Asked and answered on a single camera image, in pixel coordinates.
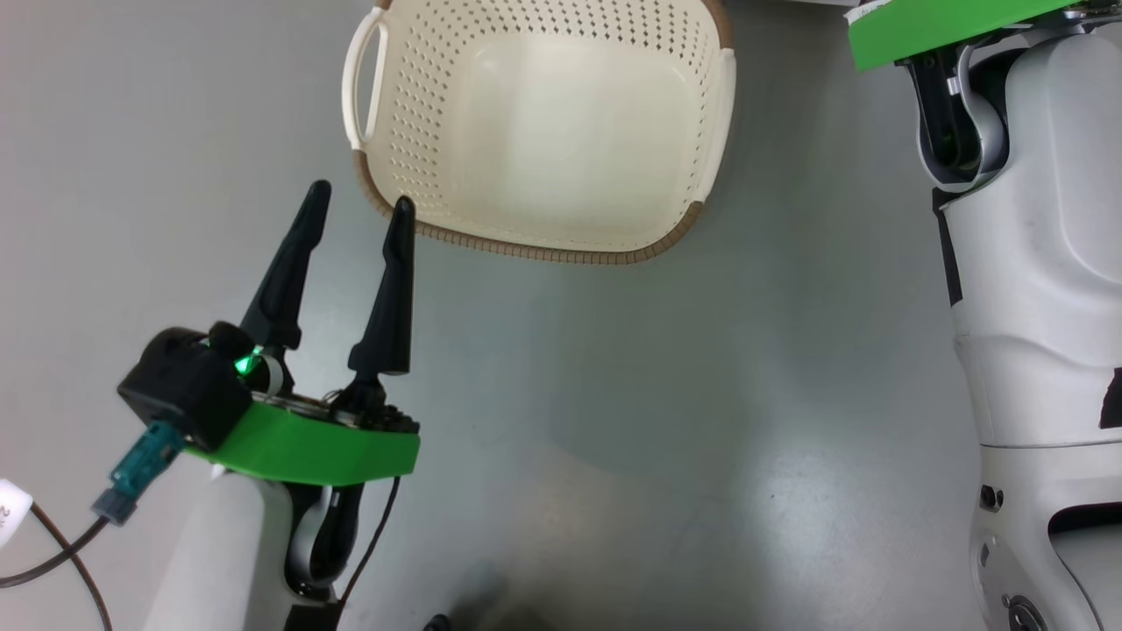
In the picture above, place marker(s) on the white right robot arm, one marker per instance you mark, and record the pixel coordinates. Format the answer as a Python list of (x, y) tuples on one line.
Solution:
[(1043, 263)]

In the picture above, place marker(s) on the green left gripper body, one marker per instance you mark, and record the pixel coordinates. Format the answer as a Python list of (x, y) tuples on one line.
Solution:
[(316, 451)]

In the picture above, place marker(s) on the cream perforated laundry basket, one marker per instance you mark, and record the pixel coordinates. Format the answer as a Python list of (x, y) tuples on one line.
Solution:
[(570, 131)]

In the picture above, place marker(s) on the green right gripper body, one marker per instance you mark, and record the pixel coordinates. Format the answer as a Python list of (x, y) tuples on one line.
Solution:
[(929, 26)]

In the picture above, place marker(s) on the teal left camera connector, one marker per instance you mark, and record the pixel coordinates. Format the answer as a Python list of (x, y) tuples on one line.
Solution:
[(140, 469)]

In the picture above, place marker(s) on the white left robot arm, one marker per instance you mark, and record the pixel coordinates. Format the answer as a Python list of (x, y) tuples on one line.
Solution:
[(219, 561)]

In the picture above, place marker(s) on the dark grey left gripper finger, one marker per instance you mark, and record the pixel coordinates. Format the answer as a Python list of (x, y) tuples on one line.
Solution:
[(285, 280), (393, 315)]

